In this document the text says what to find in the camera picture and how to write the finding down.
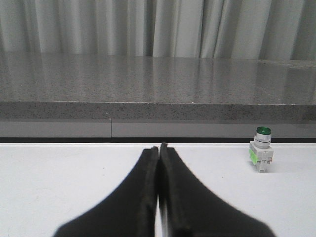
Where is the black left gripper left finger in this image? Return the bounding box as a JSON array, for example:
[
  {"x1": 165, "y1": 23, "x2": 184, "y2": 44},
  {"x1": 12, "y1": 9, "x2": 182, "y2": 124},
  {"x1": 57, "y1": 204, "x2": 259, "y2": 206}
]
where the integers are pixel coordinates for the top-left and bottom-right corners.
[{"x1": 55, "y1": 147, "x2": 158, "y2": 237}]

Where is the green pushbutton switch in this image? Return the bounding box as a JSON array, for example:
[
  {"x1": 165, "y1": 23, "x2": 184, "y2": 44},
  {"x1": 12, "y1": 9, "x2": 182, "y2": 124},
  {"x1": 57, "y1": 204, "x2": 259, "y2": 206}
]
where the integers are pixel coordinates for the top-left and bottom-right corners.
[{"x1": 249, "y1": 126, "x2": 274, "y2": 173}]

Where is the grey pleated curtain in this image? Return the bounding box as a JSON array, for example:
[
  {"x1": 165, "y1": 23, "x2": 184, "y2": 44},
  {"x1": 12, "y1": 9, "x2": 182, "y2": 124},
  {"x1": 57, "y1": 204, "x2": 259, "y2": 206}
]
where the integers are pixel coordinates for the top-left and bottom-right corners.
[{"x1": 0, "y1": 0, "x2": 316, "y2": 60}]

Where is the grey granite counter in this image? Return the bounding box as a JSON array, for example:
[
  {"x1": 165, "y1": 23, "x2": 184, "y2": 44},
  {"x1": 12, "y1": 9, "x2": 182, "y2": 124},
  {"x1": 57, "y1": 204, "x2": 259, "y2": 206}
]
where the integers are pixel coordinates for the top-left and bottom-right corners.
[{"x1": 0, "y1": 52, "x2": 316, "y2": 142}]

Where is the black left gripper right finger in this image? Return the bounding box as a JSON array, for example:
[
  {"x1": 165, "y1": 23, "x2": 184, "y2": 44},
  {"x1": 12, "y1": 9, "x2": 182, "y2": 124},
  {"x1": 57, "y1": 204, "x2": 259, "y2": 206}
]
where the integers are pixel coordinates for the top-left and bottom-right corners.
[{"x1": 159, "y1": 143, "x2": 274, "y2": 237}]

